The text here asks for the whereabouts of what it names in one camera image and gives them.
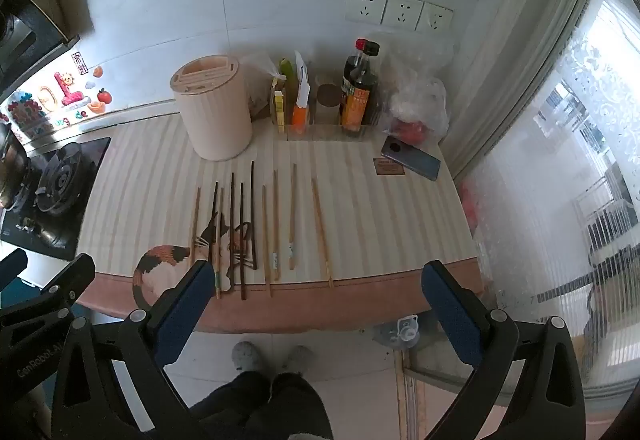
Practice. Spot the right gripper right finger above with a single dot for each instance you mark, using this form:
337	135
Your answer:
457	309

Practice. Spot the green packet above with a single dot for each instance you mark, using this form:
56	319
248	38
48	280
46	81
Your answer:
290	88

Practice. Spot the person legs with slippers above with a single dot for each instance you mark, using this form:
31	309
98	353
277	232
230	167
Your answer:
260	405

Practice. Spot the brown lid jar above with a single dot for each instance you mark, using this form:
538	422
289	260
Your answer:
328	101

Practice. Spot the clear plastic bag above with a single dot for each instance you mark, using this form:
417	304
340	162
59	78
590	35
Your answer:
412	100

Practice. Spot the steel pot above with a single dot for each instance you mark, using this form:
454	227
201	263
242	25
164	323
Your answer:
13	166

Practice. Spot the beige cylindrical utensil holder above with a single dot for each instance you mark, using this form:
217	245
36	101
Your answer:
210	95

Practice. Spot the dark soy sauce bottle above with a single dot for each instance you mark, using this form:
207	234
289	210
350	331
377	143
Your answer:
358	85

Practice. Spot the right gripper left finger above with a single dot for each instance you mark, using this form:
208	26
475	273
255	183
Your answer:
178	310

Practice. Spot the dark chopstick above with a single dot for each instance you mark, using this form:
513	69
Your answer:
212	225
242	244
231	247
253	254

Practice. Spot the brown card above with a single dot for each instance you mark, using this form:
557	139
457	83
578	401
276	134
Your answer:
384	166

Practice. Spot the blue smartphone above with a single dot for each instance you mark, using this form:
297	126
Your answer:
412	158

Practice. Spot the yellow seasoning box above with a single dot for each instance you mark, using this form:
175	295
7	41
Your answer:
278	103

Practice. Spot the white wall socket panel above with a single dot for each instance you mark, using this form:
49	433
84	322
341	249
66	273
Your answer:
410	15

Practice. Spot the black gas stove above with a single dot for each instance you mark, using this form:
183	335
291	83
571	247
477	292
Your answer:
47	213

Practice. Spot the colourful wall stickers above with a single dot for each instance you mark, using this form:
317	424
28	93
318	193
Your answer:
62	94

